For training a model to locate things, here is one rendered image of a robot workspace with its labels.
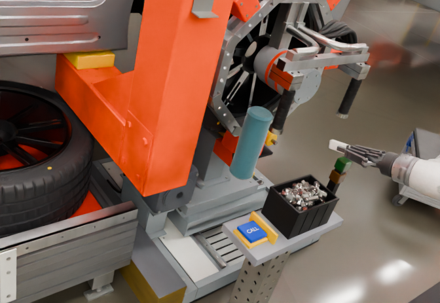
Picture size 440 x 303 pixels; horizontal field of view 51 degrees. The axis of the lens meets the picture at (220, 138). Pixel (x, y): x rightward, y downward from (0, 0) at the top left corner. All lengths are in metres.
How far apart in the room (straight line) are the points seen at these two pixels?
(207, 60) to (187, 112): 0.16
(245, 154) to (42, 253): 0.71
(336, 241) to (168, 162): 1.21
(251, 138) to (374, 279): 1.01
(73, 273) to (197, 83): 0.76
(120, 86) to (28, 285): 0.67
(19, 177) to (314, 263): 1.32
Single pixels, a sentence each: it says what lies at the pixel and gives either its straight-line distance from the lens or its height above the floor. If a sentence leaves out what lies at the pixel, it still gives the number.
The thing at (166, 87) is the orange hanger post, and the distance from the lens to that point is 1.21.
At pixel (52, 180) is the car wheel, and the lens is 1.49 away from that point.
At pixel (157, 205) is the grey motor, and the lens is 1.76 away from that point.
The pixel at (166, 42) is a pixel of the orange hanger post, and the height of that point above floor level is 1.01.
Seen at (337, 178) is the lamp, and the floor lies 0.59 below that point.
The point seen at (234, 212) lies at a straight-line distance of 2.06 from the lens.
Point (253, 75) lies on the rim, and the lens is 1.75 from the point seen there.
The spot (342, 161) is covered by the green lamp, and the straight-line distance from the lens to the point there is 1.62.
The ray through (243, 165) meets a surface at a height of 0.54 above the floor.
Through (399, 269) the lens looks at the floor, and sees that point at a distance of 2.41.
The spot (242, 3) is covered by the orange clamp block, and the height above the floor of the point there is 1.08.
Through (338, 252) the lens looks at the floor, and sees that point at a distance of 2.31.
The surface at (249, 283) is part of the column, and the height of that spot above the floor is 0.19.
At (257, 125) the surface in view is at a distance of 1.53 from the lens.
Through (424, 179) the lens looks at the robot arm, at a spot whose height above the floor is 0.80.
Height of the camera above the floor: 1.44
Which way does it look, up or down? 31 degrees down
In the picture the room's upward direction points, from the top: 16 degrees clockwise
